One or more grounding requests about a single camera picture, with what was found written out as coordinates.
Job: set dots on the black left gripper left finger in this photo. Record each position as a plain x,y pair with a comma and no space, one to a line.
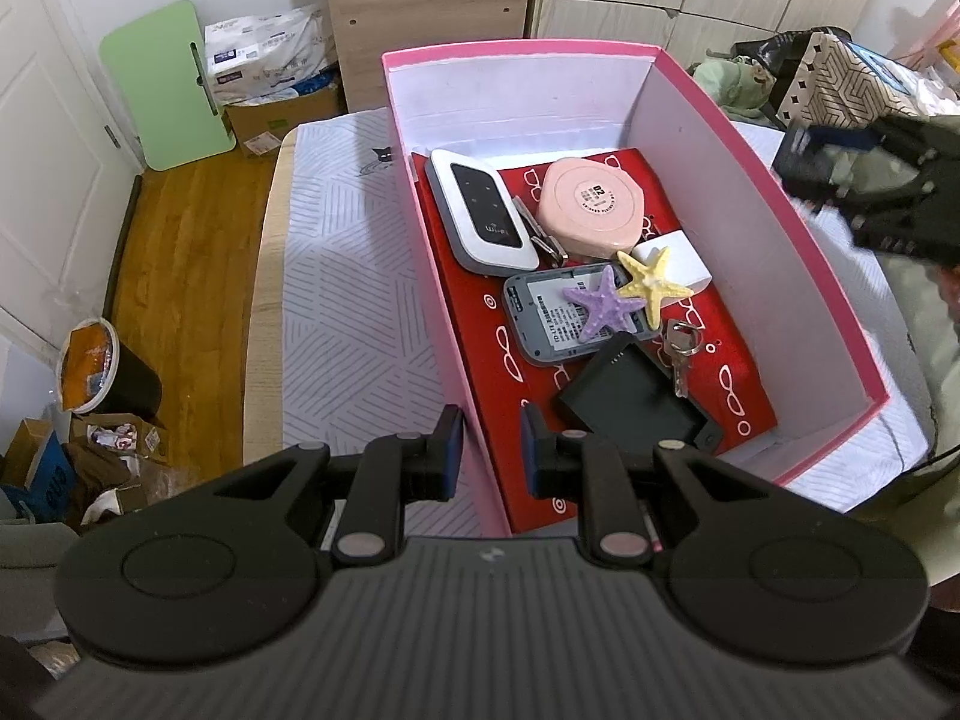
391,473

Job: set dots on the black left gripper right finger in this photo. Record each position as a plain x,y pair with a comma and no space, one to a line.
587,471

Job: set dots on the black battery cover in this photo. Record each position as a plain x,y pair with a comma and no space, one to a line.
626,395

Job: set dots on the grey router back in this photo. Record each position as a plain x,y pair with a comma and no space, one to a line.
548,326

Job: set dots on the purple starfish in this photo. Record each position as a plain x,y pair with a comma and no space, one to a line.
605,307

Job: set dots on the yellow starfish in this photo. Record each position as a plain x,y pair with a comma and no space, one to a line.
649,283

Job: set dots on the silver nail clipper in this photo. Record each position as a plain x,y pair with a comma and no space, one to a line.
548,247

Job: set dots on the white rectangular block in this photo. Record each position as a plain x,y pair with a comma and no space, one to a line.
683,265

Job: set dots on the pink round case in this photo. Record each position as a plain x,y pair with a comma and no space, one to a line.
593,209

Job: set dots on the white pocket wifi router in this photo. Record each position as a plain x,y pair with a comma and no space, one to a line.
482,224

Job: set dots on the patterned tote bag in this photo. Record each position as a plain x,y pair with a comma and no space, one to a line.
840,85

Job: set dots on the trash bin with orange bag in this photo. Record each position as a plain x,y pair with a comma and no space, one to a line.
97,374

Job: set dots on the brown cardboard box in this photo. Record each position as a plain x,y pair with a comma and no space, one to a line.
261,129

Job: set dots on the pink storage box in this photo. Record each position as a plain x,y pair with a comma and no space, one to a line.
604,145

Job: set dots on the white plastic package bundle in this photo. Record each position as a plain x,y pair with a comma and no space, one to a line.
252,56

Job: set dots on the white door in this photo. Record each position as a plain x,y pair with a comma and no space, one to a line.
66,181

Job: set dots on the wooden shelf cabinet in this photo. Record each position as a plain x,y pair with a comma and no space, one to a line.
364,30

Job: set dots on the green folding table board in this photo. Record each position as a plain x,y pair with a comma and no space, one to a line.
158,64

